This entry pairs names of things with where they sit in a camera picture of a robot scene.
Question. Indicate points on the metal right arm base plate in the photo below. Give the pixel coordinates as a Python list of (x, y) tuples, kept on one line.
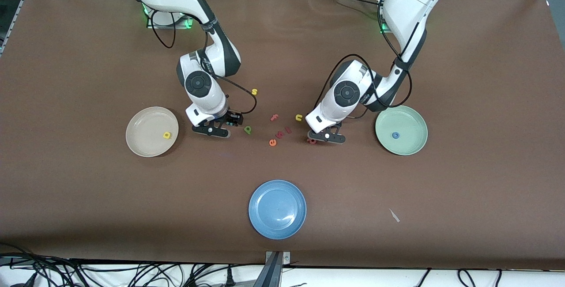
[(176, 24)]

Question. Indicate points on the black power plug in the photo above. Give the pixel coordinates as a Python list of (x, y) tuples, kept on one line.
[(229, 278)]

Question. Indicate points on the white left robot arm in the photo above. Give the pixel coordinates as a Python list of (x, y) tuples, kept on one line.
[(410, 4)]

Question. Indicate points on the green plate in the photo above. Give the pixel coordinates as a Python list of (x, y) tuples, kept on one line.
[(410, 143)]

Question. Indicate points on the brown table cover sheet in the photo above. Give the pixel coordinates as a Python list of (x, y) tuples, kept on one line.
[(282, 57)]

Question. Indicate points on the brown beige plate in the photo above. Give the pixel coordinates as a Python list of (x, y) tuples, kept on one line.
[(148, 131)]

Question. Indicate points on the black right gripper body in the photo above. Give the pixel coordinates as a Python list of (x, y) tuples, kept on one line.
[(229, 118)]

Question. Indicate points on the green foam letter p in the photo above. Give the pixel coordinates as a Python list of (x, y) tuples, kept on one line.
[(247, 130)]

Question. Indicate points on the aluminium frame post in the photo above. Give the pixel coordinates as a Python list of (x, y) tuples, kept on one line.
[(273, 273)]

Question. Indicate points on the blue plate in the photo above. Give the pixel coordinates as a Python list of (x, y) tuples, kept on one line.
[(277, 209)]

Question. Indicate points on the white paper scrap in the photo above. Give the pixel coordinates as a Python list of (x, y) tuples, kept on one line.
[(394, 215)]

